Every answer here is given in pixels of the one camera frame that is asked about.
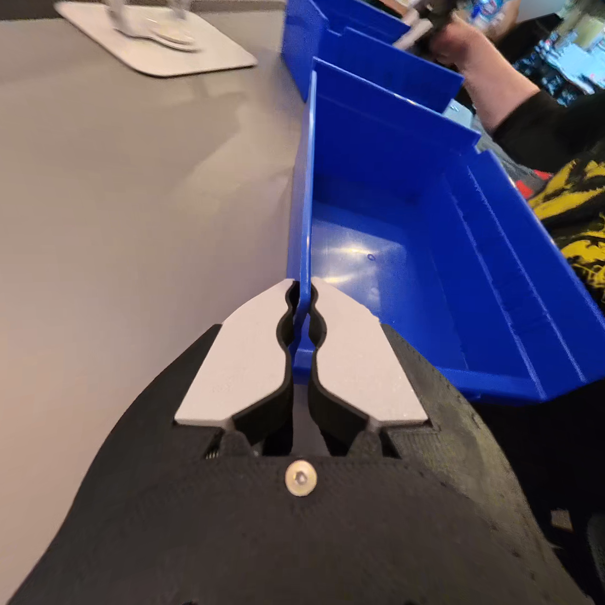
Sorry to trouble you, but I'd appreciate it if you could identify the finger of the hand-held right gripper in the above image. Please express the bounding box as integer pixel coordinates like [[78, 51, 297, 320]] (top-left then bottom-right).
[[391, 9, 434, 51]]

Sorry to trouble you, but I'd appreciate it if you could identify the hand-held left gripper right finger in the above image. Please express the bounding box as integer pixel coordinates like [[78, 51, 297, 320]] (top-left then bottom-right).
[[307, 277, 431, 457]]

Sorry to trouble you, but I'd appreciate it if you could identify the white document stand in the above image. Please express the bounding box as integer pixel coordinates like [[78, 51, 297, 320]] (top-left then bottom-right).
[[54, 0, 259, 78]]

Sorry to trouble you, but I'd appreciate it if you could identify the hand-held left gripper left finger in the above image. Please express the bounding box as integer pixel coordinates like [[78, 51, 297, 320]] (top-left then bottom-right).
[[173, 278, 300, 455]]

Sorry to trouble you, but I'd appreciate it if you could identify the person's right forearm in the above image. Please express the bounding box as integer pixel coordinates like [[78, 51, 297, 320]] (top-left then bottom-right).
[[465, 52, 605, 174]]

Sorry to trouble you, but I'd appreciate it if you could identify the blue plastic bin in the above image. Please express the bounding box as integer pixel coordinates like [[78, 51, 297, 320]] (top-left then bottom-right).
[[286, 57, 605, 407], [282, 0, 465, 114]]

